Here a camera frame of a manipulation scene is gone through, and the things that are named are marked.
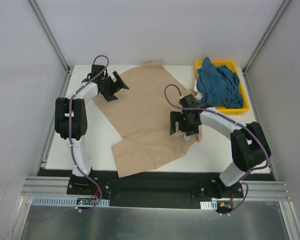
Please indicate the aluminium frame post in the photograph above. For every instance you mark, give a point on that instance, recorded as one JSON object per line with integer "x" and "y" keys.
{"x": 266, "y": 35}
{"x": 49, "y": 34}

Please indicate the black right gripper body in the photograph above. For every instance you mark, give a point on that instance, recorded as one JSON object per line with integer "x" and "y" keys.
{"x": 179, "y": 121}

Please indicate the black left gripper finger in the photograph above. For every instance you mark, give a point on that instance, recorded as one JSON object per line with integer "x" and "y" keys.
{"x": 119, "y": 83}
{"x": 109, "y": 97}

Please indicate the right aluminium frame post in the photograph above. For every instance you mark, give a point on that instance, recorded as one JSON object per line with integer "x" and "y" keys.
{"x": 266, "y": 35}

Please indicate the white cable duct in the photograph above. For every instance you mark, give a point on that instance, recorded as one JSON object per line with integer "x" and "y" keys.
{"x": 55, "y": 201}
{"x": 208, "y": 205}

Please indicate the white cloth in bin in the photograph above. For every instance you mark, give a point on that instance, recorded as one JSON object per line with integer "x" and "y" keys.
{"x": 198, "y": 96}

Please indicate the left white cable duct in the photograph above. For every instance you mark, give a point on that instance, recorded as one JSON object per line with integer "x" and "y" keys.
{"x": 55, "y": 201}

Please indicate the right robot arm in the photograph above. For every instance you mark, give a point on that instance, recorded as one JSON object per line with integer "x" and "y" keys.
{"x": 249, "y": 147}

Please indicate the beige t shirt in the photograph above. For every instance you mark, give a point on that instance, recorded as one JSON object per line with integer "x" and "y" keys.
{"x": 141, "y": 116}

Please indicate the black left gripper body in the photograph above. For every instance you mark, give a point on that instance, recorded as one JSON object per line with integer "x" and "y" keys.
{"x": 113, "y": 86}

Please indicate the left aluminium frame post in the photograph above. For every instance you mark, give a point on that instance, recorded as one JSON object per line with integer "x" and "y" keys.
{"x": 49, "y": 34}

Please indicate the blue t shirt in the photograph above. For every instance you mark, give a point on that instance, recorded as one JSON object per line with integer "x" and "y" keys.
{"x": 219, "y": 86}

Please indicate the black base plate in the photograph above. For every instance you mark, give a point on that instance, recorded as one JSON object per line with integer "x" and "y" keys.
{"x": 84, "y": 186}

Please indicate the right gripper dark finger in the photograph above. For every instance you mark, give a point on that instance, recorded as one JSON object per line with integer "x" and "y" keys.
{"x": 174, "y": 117}
{"x": 173, "y": 127}

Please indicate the aluminium front rail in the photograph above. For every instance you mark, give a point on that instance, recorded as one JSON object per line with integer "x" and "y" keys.
{"x": 268, "y": 191}

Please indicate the yellow plastic bin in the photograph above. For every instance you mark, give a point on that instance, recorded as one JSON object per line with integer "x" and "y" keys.
{"x": 232, "y": 66}

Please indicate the right white cable duct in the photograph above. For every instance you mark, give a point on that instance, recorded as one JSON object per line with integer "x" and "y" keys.
{"x": 208, "y": 205}

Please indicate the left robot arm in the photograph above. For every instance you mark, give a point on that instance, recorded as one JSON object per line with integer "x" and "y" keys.
{"x": 70, "y": 118}

